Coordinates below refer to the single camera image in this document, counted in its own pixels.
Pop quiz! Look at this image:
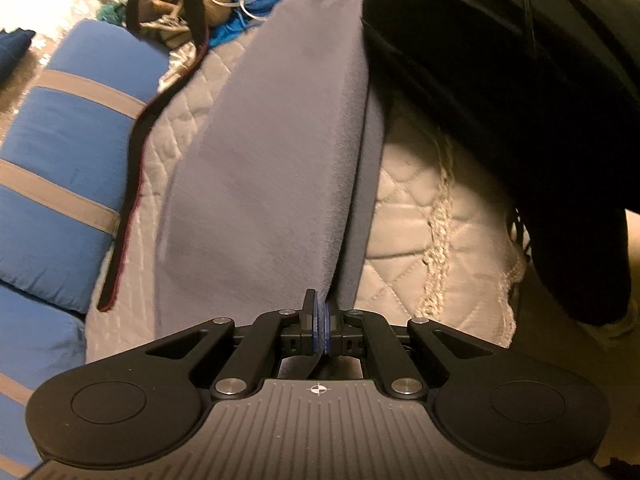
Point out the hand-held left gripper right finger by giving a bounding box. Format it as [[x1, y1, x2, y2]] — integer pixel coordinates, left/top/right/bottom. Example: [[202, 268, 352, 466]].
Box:
[[322, 302, 506, 401]]

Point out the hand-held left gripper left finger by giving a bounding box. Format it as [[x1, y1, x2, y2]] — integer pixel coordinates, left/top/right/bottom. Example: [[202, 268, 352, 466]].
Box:
[[142, 289, 321, 401]]

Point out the grey fleece garment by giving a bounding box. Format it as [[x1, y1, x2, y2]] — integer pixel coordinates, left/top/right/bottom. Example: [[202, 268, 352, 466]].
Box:
[[152, 0, 387, 383]]

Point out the beige quilted bedspread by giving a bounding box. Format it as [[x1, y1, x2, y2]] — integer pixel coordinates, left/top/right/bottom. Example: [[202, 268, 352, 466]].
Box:
[[85, 35, 531, 366]]

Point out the blue pillow with grey stripes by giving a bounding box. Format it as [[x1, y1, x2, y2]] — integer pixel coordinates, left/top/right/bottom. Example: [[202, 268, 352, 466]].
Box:
[[0, 20, 171, 313], [0, 280, 88, 466]]

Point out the silver foil wrapper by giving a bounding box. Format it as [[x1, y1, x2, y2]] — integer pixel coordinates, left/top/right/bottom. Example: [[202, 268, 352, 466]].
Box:
[[157, 40, 201, 91]]

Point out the bright blue cloth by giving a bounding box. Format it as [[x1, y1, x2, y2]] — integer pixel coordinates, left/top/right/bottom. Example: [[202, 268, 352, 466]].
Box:
[[207, 0, 361, 48]]

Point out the small plush animal toy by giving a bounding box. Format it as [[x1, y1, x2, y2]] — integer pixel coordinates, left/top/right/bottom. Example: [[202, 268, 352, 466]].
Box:
[[137, 0, 191, 41]]

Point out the teal yarn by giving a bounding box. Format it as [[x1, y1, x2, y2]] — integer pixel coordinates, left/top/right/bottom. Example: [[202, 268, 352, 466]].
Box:
[[97, 2, 131, 26]]

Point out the dark blue cushion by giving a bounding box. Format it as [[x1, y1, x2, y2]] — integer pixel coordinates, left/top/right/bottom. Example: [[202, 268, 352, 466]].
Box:
[[0, 30, 36, 81]]

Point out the black strap with red edge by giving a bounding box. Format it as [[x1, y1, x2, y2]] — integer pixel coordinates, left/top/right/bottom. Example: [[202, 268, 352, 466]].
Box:
[[96, 0, 211, 312]]

